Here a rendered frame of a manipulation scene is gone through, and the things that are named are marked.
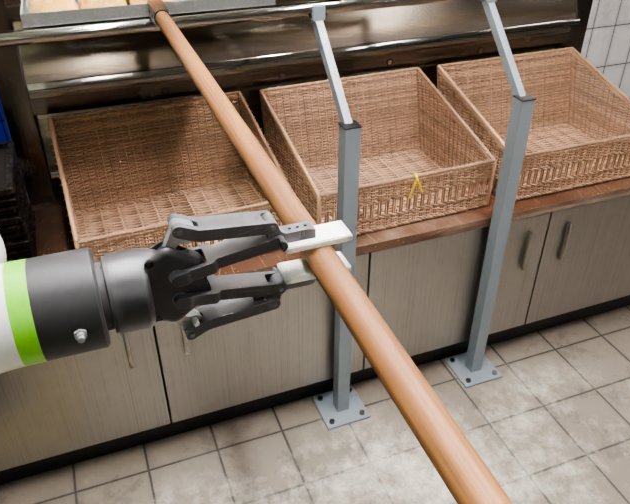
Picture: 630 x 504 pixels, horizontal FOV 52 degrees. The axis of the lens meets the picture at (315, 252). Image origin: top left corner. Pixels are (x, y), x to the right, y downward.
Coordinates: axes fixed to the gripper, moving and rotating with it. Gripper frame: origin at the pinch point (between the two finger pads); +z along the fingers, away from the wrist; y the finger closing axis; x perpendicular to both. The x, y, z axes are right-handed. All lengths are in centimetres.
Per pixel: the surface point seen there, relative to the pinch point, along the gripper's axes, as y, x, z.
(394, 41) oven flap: 24, -132, 77
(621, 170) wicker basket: 57, -86, 137
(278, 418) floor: 119, -81, 20
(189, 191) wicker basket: 61, -125, 8
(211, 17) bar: 3, -99, 13
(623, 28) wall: 30, -136, 173
